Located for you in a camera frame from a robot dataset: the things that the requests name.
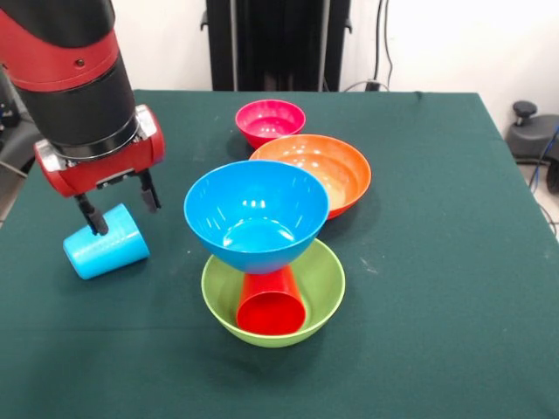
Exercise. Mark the small pink bowl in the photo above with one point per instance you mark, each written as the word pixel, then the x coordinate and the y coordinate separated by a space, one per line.
pixel 271 120

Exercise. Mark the dark green table cloth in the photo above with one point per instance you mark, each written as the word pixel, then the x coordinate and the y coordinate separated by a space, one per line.
pixel 458 305

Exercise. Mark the black chair base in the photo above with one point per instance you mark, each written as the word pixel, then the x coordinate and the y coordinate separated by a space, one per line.
pixel 535 135
pixel 13 148

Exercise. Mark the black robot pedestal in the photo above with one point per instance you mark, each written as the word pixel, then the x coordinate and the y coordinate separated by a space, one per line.
pixel 271 43

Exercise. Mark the red cup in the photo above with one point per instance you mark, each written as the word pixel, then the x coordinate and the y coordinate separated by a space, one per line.
pixel 271 312

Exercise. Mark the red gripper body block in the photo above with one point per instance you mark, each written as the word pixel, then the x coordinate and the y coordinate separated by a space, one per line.
pixel 105 168

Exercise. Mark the blue cup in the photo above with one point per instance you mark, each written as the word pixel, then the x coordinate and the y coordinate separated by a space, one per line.
pixel 109 249

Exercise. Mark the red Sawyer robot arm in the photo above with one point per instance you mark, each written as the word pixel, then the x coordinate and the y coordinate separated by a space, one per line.
pixel 74 78

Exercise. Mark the blue bowl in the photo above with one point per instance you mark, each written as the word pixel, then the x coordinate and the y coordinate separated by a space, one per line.
pixel 257 209

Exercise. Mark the orange bowl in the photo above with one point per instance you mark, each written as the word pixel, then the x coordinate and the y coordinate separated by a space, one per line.
pixel 340 166

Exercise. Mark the green bowl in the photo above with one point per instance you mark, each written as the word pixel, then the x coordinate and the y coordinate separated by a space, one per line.
pixel 323 283

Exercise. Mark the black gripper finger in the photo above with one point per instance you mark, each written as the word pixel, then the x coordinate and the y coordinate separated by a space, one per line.
pixel 149 192
pixel 94 216

